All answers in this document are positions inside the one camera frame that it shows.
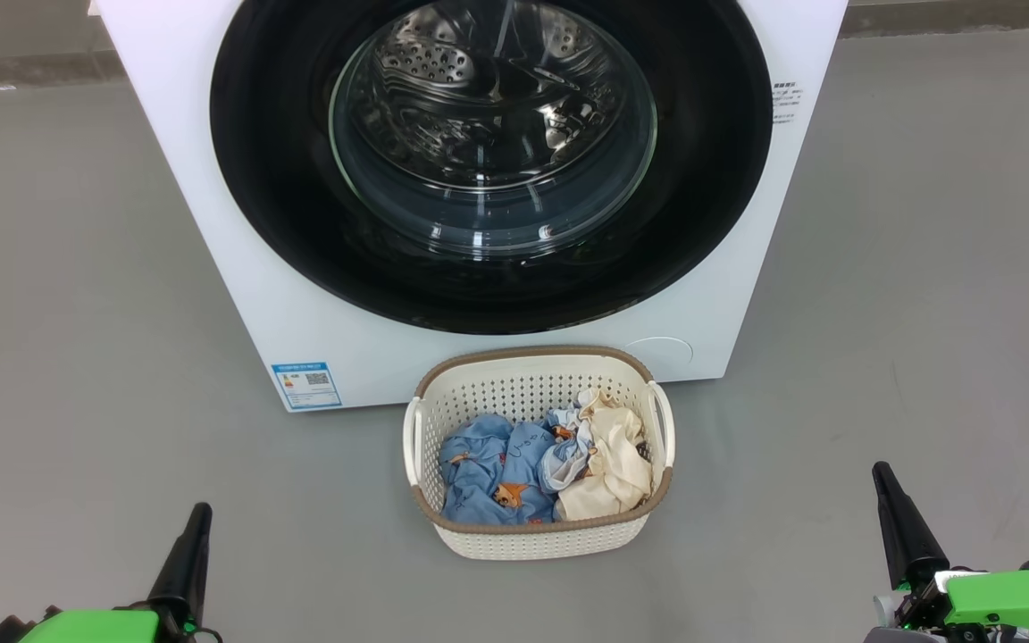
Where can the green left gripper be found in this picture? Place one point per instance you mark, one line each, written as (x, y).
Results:
(95, 627)

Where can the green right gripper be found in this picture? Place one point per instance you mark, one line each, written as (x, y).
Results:
(1015, 603)

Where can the blue printed garment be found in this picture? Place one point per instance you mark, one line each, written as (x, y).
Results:
(479, 473)

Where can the cream garment with striped lining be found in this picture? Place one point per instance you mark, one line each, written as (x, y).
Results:
(608, 464)

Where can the black round glass washer door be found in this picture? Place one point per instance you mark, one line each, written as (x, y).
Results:
(282, 205)

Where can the white front-load washing machine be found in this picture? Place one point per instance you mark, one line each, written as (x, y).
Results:
(211, 268)

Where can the blue energy label sticker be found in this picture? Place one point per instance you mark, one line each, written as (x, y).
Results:
(306, 386)

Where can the round white filter cover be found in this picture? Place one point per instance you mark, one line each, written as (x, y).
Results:
(662, 351)

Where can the cream perforated laundry basket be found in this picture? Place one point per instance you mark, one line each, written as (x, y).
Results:
(523, 540)

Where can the small black text sticker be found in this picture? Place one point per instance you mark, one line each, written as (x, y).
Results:
(787, 103)

